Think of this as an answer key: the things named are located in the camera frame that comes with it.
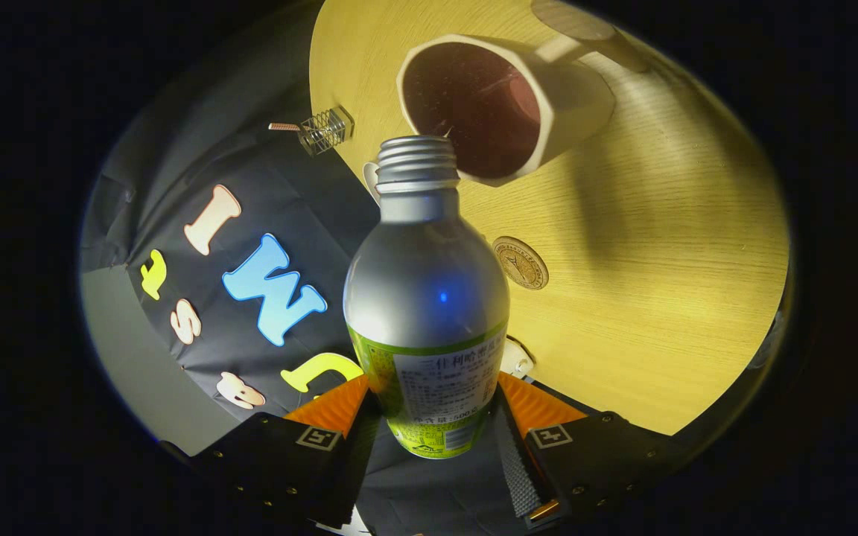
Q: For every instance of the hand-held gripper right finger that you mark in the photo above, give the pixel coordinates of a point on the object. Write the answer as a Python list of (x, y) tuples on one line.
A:
[(518, 469)]

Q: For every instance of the wooden table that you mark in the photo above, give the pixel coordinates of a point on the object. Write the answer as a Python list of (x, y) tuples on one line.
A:
[(660, 260)]

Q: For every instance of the round wooden coaster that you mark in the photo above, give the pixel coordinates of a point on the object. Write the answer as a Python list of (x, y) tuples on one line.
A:
[(520, 262)]

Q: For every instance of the white round plate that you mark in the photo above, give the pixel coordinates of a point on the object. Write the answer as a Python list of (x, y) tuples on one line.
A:
[(371, 179)]

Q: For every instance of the pink striped straw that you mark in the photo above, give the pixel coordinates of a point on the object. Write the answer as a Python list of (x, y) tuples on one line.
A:
[(285, 126)]

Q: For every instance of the silver bottle with green label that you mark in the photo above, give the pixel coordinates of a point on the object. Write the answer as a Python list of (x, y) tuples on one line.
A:
[(421, 283)]

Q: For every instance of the white toaster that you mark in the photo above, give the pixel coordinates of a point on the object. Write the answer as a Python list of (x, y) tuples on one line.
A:
[(517, 357)]

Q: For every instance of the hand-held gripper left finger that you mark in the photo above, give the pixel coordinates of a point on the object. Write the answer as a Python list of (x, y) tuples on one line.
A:
[(354, 476)]

